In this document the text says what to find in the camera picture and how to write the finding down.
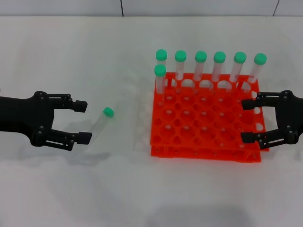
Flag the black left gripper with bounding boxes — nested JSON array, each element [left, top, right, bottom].
[[0, 91, 92, 151]]

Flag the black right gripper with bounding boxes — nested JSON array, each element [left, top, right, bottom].
[[241, 89, 303, 150]]

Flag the orange test tube rack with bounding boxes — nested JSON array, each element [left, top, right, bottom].
[[150, 72, 270, 164]]

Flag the clear green-capped test tube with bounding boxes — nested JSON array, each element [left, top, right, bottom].
[[246, 53, 267, 86], [194, 51, 208, 94], [174, 50, 187, 93], [75, 106, 115, 156], [228, 52, 247, 93], [153, 64, 167, 107], [155, 49, 168, 76], [212, 51, 226, 93]]

